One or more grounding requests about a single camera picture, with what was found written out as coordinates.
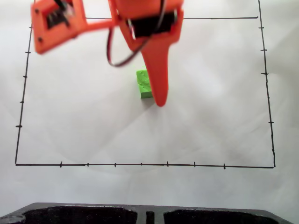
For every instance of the black plastic holder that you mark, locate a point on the black plastic holder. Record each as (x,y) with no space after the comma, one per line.
(149,213)

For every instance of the green block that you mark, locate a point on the green block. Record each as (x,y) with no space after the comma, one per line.
(143,82)

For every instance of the orange camera mount with camera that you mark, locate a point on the orange camera mount with camera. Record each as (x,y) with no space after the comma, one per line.
(58,35)

